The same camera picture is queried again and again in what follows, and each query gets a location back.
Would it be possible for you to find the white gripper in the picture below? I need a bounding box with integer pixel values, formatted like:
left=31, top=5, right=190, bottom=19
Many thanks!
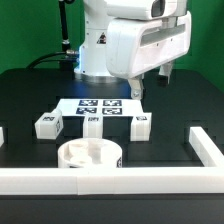
left=106, top=12, right=191, bottom=100

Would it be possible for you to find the white U-shaped fence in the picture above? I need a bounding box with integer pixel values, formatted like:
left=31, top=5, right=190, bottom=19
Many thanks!
left=0, top=127, right=224, bottom=195

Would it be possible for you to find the white marker sheet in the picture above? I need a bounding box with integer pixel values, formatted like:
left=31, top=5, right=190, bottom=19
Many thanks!
left=57, top=99, right=143, bottom=117

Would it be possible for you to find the white round stool seat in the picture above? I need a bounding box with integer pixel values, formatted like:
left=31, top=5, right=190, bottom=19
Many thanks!
left=58, top=138, right=122, bottom=168

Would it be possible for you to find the black cable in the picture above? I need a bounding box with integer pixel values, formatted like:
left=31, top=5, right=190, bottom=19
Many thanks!
left=26, top=49, right=81, bottom=70

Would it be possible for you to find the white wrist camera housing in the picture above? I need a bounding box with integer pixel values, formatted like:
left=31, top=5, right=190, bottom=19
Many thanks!
left=106, top=0, right=187, bottom=21

